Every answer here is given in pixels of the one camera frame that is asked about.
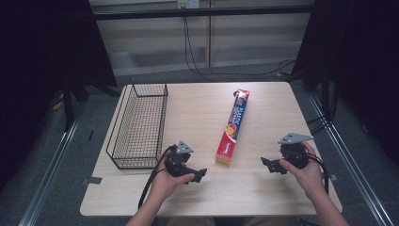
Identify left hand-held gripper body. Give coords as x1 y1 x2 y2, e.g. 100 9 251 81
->
165 140 197 177

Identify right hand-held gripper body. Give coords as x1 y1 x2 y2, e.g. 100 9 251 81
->
277 132 315 170

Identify black wire basket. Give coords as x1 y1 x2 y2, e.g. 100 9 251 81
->
105 78 169 170

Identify red plastic wrap box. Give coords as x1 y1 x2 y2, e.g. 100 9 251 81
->
215 88 251 167

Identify person's left hand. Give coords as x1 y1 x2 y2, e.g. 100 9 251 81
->
150 150 196 203

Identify person's right hand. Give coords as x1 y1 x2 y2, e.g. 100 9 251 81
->
279 141 326 202

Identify person's left leg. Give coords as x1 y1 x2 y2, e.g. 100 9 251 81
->
156 216 218 226

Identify person's leg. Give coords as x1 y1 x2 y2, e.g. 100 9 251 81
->
156 216 218 226
242 216 302 226

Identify person's right leg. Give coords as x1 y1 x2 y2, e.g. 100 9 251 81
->
242 216 302 226

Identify black metal stand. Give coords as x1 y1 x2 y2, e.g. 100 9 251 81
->
60 71 120 133
320 67 334 121

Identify dark curtain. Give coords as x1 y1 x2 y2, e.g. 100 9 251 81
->
291 0 399 166
0 0 119 193

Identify black horizontal bar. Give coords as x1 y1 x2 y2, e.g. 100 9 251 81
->
90 4 315 22

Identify left hand-held gripper cable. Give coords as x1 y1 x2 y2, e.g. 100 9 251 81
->
137 144 177 211

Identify hand-held gripper cable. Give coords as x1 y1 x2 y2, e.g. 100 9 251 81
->
137 144 177 211
305 152 330 196

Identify right hand-held gripper cable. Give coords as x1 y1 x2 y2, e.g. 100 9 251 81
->
305 152 330 196

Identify black floor cables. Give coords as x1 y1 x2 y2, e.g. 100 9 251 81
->
305 88 339 137

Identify aluminium floor rail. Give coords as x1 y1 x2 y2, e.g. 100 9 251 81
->
18 115 83 226
306 91 395 226

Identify black wall cable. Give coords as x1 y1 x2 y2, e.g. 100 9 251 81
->
183 15 296 84

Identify white wall socket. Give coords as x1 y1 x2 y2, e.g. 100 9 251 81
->
177 0 201 9

